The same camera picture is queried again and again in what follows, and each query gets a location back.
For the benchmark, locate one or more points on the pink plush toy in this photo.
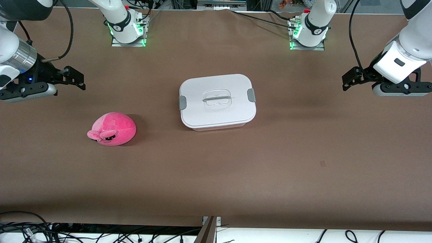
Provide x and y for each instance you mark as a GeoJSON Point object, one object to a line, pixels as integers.
{"type": "Point", "coordinates": [114, 126]}

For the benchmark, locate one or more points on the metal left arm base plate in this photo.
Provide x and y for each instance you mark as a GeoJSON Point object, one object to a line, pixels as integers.
{"type": "Point", "coordinates": [317, 48]}

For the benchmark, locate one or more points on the white box lid grey latches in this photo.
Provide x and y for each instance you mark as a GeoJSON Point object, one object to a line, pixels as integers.
{"type": "Point", "coordinates": [217, 99]}

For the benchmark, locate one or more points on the small metal bracket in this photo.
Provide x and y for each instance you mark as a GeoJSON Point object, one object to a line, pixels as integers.
{"type": "Point", "coordinates": [218, 220]}

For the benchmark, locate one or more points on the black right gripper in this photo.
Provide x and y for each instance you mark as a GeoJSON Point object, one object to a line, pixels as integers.
{"type": "Point", "coordinates": [45, 72]}

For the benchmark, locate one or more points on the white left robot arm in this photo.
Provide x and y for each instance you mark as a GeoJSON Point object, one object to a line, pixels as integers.
{"type": "Point", "coordinates": [415, 40]}

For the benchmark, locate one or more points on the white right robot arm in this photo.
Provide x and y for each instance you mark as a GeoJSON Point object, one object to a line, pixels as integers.
{"type": "Point", "coordinates": [8, 44]}

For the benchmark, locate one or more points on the pink plastic storage box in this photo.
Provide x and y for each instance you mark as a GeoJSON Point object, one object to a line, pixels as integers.
{"type": "Point", "coordinates": [219, 129]}

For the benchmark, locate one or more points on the metal frame bar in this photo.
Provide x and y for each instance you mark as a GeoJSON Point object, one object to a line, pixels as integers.
{"type": "Point", "coordinates": [219, 4]}

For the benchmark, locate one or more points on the brown support post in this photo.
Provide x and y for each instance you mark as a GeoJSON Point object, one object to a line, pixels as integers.
{"type": "Point", "coordinates": [206, 233]}

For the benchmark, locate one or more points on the brown table cover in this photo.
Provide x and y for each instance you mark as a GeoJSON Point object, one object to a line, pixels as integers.
{"type": "Point", "coordinates": [236, 168]}

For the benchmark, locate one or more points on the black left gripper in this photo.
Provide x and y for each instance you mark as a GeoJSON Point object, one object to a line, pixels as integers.
{"type": "Point", "coordinates": [367, 74]}

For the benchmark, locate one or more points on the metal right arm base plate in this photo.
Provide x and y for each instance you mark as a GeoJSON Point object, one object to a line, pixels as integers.
{"type": "Point", "coordinates": [116, 43]}

